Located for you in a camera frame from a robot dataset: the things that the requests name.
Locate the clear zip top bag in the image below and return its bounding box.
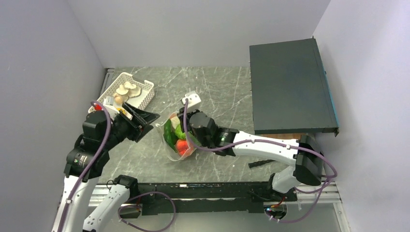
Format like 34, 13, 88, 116
155, 112, 197, 161

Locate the white mushroom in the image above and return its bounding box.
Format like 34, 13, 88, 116
128, 86, 142, 98
113, 81, 137, 104

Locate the white perforated plastic basket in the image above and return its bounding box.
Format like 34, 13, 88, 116
97, 72, 155, 118

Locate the dark green metal box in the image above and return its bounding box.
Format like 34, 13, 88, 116
249, 38, 339, 135

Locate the black tool on table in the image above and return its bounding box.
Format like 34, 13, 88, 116
248, 159, 275, 169

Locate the green chili pepper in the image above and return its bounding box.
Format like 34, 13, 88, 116
163, 119, 178, 152

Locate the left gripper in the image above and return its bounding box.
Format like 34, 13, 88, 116
102, 101, 160, 149

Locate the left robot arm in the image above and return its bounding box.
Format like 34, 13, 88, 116
52, 101, 160, 232

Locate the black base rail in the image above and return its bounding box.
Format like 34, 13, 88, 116
127, 181, 297, 216

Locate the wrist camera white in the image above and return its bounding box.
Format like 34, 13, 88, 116
181, 91, 202, 112
99, 96, 131, 119

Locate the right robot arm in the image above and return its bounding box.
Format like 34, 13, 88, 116
178, 108, 323, 201

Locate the green lettuce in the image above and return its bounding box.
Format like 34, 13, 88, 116
170, 114, 186, 140

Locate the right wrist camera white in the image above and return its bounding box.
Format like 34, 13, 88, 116
181, 91, 202, 112

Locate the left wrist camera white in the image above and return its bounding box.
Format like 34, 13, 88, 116
99, 96, 131, 119

